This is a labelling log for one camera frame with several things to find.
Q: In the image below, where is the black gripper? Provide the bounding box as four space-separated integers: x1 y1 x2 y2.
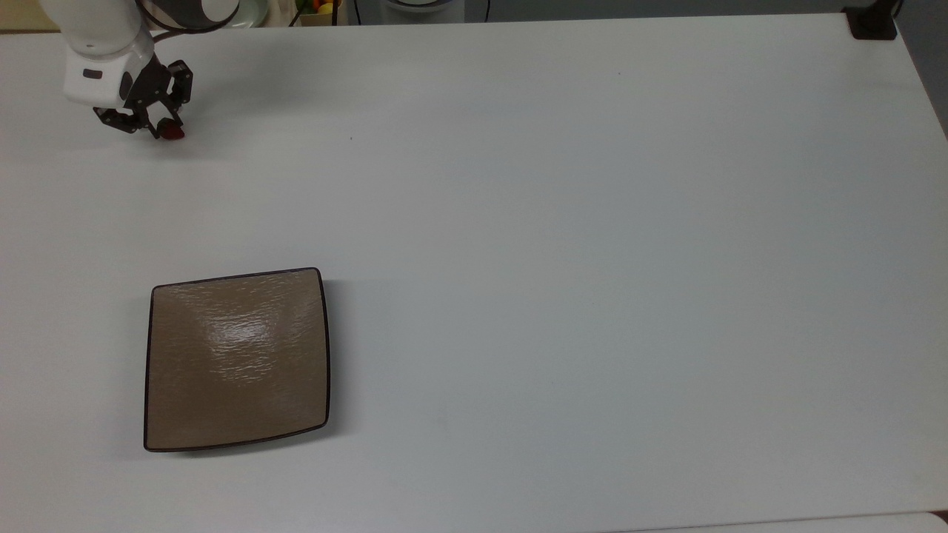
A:
93 58 194 141

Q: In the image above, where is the pale green round plate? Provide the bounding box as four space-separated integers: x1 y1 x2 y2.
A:
231 0 270 29

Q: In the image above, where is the square brown ceramic plate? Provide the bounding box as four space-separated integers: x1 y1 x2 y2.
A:
143 267 331 453

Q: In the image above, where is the box of colourful fruit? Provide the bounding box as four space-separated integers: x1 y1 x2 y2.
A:
289 0 346 27

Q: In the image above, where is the white round appliance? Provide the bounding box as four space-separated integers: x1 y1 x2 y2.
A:
379 0 467 24

